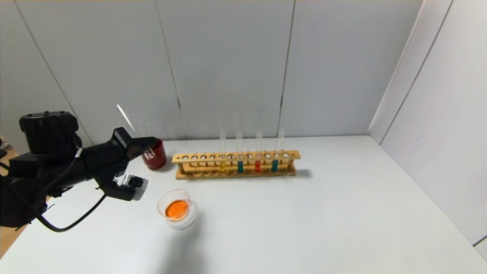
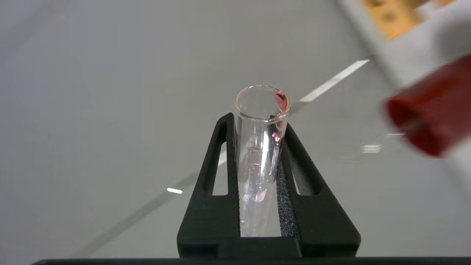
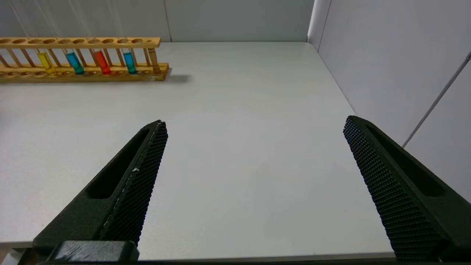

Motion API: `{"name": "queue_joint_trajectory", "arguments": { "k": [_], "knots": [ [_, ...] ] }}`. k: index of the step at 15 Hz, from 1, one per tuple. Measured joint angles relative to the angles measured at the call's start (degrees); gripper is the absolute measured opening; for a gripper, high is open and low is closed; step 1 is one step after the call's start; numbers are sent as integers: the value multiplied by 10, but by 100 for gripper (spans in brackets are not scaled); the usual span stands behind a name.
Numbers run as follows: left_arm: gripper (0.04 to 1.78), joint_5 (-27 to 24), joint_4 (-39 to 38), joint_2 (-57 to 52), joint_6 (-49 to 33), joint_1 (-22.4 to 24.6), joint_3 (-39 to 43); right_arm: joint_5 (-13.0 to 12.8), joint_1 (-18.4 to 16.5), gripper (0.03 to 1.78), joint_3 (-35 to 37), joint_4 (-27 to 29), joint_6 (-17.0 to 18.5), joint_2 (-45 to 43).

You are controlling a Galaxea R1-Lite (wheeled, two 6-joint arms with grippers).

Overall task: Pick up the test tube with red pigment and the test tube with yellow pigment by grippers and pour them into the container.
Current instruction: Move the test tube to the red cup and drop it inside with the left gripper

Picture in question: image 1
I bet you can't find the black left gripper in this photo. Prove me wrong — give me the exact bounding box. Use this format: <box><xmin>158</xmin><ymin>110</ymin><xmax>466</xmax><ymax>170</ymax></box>
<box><xmin>80</xmin><ymin>127</ymin><xmax>158</xmax><ymax>178</ymax></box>

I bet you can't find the red pigment glass test tube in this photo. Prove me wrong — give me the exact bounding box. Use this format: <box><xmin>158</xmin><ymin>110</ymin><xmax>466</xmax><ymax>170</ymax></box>
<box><xmin>254</xmin><ymin>130</ymin><xmax>263</xmax><ymax>173</ymax></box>
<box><xmin>116</xmin><ymin>104</ymin><xmax>155</xmax><ymax>159</ymax></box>

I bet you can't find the teal pigment glass test tube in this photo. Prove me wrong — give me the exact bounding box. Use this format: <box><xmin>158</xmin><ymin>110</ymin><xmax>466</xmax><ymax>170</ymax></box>
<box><xmin>271</xmin><ymin>129</ymin><xmax>285</xmax><ymax>172</ymax></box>
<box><xmin>236</xmin><ymin>130</ymin><xmax>244</xmax><ymax>174</ymax></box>

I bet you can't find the wooden test tube rack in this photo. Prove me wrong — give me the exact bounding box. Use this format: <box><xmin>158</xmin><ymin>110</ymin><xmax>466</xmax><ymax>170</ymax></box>
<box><xmin>172</xmin><ymin>150</ymin><xmax>301</xmax><ymax>180</ymax></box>

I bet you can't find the dark red cup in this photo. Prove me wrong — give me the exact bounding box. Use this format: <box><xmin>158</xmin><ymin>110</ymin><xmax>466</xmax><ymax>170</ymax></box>
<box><xmin>141</xmin><ymin>139</ymin><xmax>167</xmax><ymax>170</ymax></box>

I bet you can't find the clear glass dish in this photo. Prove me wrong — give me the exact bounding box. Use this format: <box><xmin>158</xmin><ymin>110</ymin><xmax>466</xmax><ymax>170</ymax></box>
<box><xmin>158</xmin><ymin>189</ymin><xmax>199</xmax><ymax>228</ymax></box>

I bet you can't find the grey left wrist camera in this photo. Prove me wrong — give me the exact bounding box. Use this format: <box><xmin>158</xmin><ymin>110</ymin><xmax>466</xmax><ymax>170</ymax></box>
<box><xmin>100</xmin><ymin>167</ymin><xmax>149</xmax><ymax>201</ymax></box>

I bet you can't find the thin black camera cable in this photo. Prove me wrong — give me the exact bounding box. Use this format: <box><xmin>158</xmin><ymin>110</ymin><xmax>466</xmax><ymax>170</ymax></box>
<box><xmin>36</xmin><ymin>193</ymin><xmax>108</xmax><ymax>233</ymax></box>

